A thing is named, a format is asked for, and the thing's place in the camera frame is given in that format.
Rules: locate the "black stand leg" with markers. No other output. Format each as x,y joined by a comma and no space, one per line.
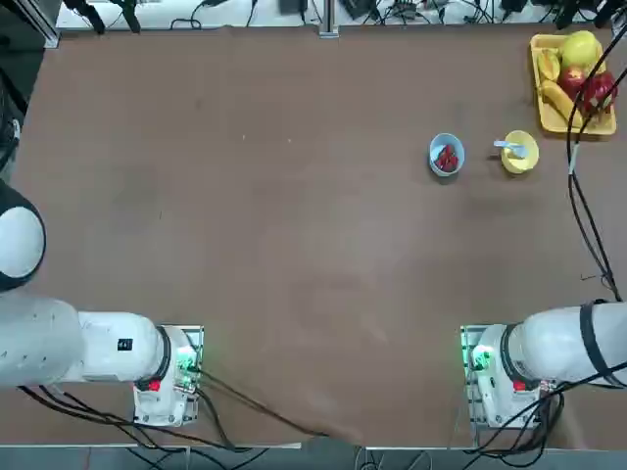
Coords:
130,14
93,17

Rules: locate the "yellow bowl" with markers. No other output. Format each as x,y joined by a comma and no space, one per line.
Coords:
526,166

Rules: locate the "aluminium frame rail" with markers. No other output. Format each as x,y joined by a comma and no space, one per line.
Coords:
44,29

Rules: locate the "aluminium camera post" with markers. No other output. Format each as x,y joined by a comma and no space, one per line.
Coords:
329,19

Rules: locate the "yellow plastic tray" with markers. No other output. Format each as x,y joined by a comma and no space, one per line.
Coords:
595,128

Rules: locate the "yellow-green mango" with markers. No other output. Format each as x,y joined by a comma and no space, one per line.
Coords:
580,46

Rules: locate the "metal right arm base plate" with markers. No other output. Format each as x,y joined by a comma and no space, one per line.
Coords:
466,391

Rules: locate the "light blue plastic spoon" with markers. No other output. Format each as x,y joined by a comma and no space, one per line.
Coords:
504,145

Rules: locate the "yellow banana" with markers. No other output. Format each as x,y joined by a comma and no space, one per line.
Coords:
558,100

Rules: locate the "yellow-green starfruit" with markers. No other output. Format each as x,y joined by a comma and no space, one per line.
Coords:
548,63

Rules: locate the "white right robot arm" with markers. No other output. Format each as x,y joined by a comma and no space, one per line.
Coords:
553,343

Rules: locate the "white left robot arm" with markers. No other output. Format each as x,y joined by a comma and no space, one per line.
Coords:
98,347

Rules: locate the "light blue bowl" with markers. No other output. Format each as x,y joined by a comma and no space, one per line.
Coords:
436,164

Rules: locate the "red apple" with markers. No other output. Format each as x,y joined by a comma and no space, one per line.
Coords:
570,80

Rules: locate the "red dragon fruit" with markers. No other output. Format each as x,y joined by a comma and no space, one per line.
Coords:
600,90

